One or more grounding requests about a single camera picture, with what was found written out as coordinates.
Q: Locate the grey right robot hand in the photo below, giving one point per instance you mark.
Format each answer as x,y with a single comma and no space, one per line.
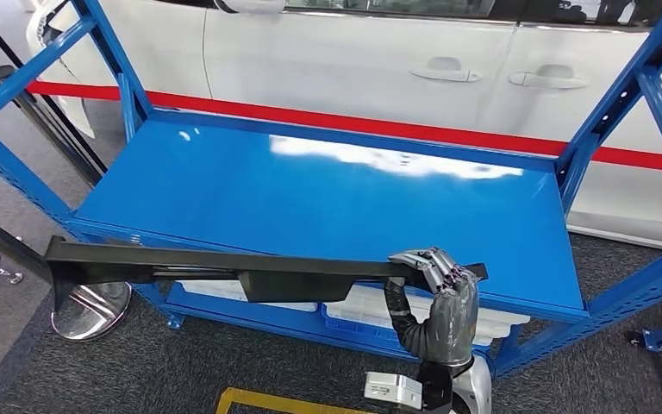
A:
451,320

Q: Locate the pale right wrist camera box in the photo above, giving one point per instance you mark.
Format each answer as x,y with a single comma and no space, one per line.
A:
391,388

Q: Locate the white car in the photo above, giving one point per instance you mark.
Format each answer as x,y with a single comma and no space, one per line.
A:
337,63

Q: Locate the red barrier belt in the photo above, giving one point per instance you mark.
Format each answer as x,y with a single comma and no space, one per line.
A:
337,121

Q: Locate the yellow floor tape square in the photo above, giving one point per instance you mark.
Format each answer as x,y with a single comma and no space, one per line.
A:
274,400

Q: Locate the blue metal shelf rack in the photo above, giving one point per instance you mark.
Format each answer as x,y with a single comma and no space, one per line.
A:
337,211

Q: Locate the chrome stanchion with round base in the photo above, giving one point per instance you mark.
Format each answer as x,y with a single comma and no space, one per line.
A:
91,314

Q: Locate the black plastic plate frame part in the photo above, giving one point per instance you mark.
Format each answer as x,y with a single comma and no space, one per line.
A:
194,265

